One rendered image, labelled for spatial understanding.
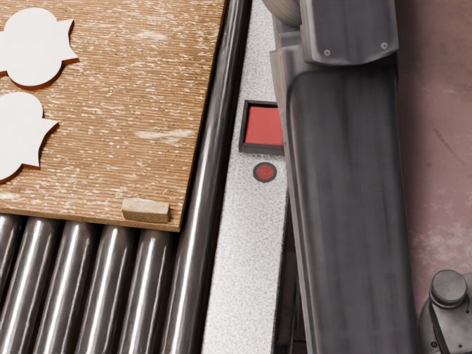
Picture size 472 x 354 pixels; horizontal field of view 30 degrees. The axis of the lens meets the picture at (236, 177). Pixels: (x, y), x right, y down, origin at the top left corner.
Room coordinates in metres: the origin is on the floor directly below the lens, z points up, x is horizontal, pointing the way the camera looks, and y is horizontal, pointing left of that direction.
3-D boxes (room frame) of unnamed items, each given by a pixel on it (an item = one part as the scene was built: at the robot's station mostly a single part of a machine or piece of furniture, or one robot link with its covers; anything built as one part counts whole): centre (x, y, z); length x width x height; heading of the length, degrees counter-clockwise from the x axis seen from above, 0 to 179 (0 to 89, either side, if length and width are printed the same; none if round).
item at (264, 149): (0.67, -0.05, 0.92); 0.08 x 0.08 x 0.02; 79
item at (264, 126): (0.67, -0.05, 0.92); 0.06 x 0.06 x 0.01; 79
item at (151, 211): (0.54, 0.11, 0.95); 0.06 x 0.02 x 0.03; 78
